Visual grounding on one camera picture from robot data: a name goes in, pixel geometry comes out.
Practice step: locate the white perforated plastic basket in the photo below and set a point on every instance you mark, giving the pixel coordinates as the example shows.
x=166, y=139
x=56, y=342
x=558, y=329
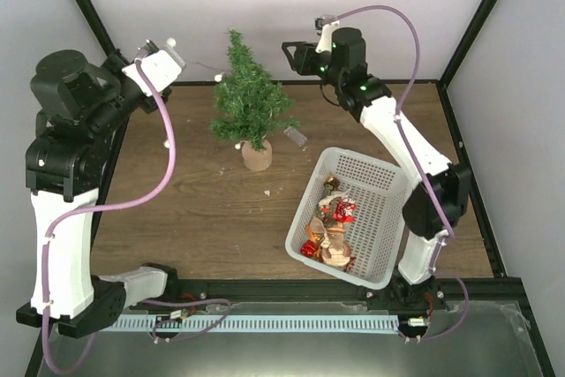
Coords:
x=379, y=190

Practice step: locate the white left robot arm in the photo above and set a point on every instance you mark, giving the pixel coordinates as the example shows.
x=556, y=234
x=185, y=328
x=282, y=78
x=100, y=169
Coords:
x=68, y=167

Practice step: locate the red foil gift ornament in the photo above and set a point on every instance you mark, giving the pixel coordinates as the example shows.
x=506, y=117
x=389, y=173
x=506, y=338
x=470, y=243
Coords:
x=310, y=250

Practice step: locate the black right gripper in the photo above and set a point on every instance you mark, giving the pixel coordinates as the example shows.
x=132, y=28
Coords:
x=301, y=64

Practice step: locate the small green christmas tree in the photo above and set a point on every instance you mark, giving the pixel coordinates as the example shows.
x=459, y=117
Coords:
x=250, y=106

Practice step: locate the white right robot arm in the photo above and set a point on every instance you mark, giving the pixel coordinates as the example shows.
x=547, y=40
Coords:
x=439, y=188

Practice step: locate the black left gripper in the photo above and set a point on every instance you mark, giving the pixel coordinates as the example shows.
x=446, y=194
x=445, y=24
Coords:
x=116, y=60

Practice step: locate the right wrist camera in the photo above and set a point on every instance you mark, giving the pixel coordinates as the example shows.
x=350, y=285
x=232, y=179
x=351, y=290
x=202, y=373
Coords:
x=325, y=26

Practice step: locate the wooden snowman ornament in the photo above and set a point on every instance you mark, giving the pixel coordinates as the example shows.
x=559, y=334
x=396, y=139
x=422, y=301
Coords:
x=335, y=250

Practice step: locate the clear battery box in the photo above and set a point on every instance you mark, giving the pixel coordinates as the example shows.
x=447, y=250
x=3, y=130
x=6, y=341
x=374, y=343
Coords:
x=295, y=135

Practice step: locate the light blue cable duct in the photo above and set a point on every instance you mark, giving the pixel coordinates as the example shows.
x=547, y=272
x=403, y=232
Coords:
x=362, y=324

